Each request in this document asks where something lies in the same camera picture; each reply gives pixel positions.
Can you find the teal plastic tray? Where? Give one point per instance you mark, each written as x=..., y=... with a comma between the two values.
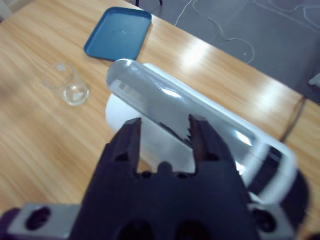
x=117, y=32

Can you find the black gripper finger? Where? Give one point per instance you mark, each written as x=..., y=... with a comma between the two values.
x=212, y=155
x=120, y=155

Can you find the clear glass cup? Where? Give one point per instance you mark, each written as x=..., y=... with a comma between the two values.
x=75, y=96

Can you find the black chair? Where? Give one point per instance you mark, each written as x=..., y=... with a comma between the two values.
x=136, y=2

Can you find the white capsule coffee machine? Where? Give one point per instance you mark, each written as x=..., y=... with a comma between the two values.
x=140, y=82

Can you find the small grey box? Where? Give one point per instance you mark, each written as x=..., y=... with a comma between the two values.
x=315, y=80

